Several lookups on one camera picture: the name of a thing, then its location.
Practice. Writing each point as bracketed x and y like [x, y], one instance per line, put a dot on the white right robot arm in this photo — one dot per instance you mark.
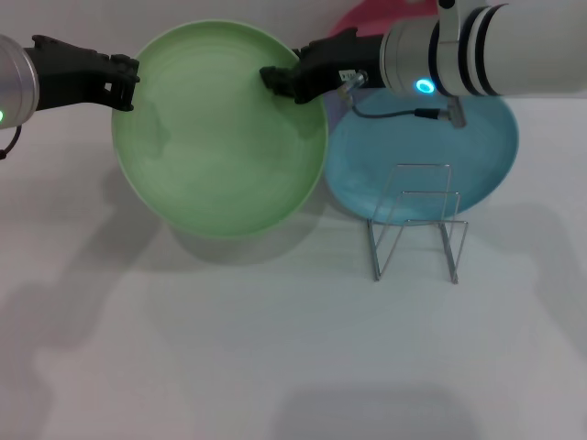
[504, 46]

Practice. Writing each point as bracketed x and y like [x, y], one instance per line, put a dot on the light green plate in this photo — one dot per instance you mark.
[220, 137]

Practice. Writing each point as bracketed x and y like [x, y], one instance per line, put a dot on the red pink plate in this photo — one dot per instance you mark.
[376, 18]

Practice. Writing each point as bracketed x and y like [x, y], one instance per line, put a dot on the teal blue plate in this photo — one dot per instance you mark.
[422, 146]

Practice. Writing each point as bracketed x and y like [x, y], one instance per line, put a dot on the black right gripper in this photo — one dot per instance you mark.
[335, 62]

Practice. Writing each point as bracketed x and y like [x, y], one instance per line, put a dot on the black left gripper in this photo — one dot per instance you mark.
[69, 75]

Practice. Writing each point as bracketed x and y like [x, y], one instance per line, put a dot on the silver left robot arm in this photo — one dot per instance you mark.
[14, 82]

